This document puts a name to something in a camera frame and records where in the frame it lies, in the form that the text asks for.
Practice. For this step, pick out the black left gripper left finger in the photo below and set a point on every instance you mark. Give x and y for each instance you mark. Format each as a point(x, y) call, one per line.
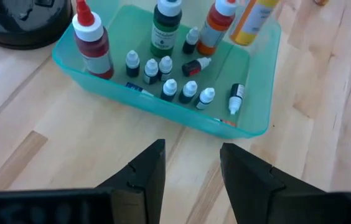
point(138, 196)

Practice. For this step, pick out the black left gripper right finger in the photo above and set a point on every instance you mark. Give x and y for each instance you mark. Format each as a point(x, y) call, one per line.
point(250, 193)

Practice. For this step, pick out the large red food colouring bottle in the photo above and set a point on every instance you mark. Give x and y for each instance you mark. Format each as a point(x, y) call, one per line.
point(96, 53)

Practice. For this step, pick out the large green food colouring bottle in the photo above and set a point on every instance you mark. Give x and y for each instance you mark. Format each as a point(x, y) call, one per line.
point(164, 34)

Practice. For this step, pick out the large orange food colouring bottle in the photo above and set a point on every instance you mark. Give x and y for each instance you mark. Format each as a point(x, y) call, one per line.
point(213, 31)

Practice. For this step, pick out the large yellow food colouring bottle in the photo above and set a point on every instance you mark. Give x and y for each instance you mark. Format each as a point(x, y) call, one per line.
point(250, 25)

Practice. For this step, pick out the large orange-yellow food colouring bottle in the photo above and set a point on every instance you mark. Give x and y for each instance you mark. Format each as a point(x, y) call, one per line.
point(321, 2)

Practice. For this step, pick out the teal translucent plastic bin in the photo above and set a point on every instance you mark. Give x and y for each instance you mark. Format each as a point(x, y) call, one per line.
point(256, 102)

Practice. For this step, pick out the black round lamp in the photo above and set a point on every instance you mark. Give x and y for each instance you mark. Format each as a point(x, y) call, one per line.
point(23, 31)

